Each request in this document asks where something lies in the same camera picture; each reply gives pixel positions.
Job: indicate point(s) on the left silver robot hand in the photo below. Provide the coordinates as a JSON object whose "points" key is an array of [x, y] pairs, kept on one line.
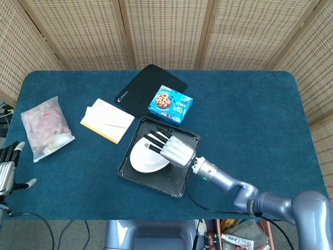
{"points": [[7, 169]]}

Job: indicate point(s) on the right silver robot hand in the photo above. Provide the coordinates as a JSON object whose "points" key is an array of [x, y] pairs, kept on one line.
{"points": [[177, 151]]}

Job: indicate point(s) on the white round plate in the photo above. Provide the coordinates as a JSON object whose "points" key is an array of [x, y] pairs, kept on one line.
{"points": [[144, 162]]}

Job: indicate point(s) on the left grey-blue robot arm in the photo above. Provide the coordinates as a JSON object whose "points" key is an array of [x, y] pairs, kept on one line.
{"points": [[2, 211]]}

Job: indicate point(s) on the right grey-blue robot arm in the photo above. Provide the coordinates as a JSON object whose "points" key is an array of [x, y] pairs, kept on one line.
{"points": [[260, 195]]}

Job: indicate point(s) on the black square plastic tray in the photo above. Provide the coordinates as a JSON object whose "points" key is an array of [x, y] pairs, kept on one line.
{"points": [[156, 178]]}

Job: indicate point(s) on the blue cookie box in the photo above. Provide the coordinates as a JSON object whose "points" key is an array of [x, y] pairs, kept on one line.
{"points": [[170, 105]]}

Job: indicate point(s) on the frosted plastic zip bag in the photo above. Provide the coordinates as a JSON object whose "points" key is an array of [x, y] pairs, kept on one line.
{"points": [[46, 127]]}

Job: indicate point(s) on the black mouse pad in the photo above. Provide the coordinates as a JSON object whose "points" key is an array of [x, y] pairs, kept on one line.
{"points": [[145, 91]]}

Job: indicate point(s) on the blue table cloth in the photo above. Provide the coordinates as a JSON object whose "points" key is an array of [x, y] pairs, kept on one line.
{"points": [[247, 125]]}

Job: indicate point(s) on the white notepad with yellow edge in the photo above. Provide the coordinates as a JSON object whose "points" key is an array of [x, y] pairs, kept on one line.
{"points": [[106, 121]]}

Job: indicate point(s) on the grey-blue robot torso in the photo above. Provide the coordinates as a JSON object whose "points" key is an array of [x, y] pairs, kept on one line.
{"points": [[148, 234]]}

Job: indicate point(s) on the wooden crate with packages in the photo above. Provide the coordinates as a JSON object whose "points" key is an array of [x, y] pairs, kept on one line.
{"points": [[239, 234]]}

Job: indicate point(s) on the woven rattan folding screen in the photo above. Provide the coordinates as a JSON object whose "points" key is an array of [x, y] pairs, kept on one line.
{"points": [[166, 34]]}

